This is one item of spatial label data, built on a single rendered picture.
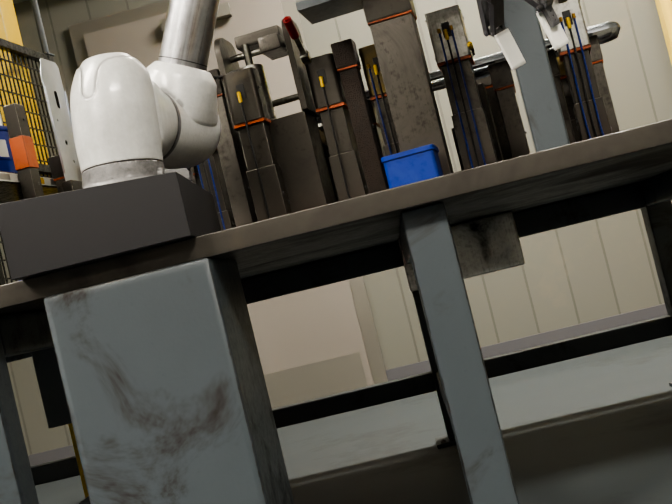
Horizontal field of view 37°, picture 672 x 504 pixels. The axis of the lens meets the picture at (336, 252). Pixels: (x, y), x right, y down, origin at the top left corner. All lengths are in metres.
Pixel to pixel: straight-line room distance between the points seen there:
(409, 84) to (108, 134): 0.66
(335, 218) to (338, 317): 3.23
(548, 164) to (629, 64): 3.48
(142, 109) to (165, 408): 0.55
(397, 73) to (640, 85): 3.14
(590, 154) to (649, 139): 0.10
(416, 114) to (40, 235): 0.83
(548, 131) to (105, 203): 0.91
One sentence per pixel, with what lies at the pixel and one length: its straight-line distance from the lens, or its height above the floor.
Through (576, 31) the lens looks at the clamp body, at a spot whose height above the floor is 0.98.
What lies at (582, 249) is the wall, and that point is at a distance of 5.07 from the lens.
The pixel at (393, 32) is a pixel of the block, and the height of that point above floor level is 1.05.
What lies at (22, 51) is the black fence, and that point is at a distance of 3.42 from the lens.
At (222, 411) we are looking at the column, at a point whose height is 0.40.
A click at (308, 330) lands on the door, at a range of 4.97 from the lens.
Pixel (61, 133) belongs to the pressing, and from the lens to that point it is 2.81.
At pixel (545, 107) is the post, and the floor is 0.82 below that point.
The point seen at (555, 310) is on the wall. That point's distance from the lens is 5.05.
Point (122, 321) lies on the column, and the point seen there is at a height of 0.59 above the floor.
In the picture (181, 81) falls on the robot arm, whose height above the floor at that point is 1.03.
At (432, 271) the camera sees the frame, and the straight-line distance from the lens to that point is 1.77.
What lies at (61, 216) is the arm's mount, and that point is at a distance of 1.78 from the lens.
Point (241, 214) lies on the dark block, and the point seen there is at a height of 0.78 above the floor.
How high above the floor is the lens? 0.55
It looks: 2 degrees up
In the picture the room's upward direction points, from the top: 14 degrees counter-clockwise
